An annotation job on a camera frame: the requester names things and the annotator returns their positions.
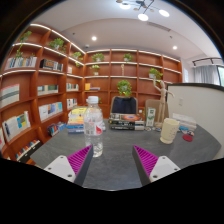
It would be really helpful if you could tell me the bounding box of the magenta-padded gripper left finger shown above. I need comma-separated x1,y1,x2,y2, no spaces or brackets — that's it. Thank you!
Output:
43,144,95,187

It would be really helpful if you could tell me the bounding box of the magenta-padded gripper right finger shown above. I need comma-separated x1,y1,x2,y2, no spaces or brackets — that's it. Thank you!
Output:
131,144,181,187

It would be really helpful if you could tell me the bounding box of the clear plastic water bottle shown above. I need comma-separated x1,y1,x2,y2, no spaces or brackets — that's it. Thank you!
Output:
83,95,105,158

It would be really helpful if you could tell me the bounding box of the cream ribbed cup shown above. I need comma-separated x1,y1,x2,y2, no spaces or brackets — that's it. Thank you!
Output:
159,117,181,145

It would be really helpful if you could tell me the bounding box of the flat round red coaster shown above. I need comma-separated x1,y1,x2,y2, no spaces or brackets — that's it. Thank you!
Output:
182,133,194,143

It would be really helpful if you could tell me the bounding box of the green and white carton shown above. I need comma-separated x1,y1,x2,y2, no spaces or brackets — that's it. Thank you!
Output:
145,106,157,128

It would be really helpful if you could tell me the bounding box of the dark book stack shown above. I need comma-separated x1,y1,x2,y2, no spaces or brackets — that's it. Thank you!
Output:
108,113,146,131

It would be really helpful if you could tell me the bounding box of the wooden artist mannequin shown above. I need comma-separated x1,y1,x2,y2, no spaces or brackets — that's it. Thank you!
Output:
152,78,175,128

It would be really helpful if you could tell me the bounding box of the dark blue chair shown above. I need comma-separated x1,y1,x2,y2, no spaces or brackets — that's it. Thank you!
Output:
110,96,139,115

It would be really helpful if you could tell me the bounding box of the wooden bookshelf unit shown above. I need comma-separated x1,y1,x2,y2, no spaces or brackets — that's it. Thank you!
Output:
0,23,184,164

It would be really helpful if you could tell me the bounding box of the grey window curtain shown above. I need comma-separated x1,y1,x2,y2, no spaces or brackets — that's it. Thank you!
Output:
193,64,219,86

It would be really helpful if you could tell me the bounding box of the window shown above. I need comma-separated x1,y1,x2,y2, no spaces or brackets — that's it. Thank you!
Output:
217,65,224,87

